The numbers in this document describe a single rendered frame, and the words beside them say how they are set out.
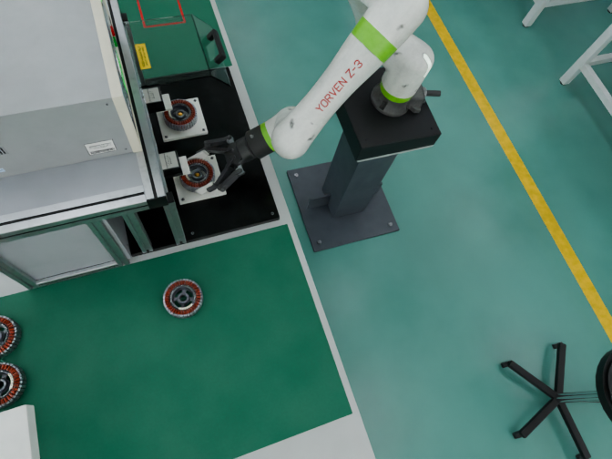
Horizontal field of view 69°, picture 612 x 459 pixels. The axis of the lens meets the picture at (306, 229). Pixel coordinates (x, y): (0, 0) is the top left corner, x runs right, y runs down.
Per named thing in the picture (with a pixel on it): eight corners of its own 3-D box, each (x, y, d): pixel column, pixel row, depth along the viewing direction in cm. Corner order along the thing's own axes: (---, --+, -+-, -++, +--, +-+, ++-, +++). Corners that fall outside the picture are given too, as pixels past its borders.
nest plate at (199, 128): (198, 99, 158) (197, 96, 157) (208, 134, 153) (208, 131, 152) (154, 107, 155) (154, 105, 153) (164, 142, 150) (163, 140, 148)
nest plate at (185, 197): (215, 156, 150) (214, 154, 149) (226, 194, 145) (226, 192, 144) (169, 165, 147) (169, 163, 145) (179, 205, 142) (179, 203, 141)
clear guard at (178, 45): (210, 27, 141) (209, 11, 136) (230, 86, 133) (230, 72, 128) (103, 41, 133) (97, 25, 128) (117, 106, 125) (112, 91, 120)
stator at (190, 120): (194, 103, 156) (193, 96, 153) (200, 129, 152) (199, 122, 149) (161, 107, 153) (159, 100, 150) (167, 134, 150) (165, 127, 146)
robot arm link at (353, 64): (380, 58, 118) (349, 29, 115) (386, 66, 108) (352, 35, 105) (294, 158, 132) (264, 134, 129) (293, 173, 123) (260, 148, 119)
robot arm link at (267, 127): (316, 126, 141) (300, 95, 136) (317, 139, 130) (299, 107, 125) (278, 146, 144) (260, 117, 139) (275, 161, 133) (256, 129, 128)
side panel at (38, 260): (127, 255, 135) (96, 209, 106) (129, 264, 134) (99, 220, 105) (27, 280, 128) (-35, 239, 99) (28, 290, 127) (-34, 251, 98)
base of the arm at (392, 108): (432, 86, 169) (439, 74, 164) (441, 117, 164) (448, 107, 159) (367, 82, 164) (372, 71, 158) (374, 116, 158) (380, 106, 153)
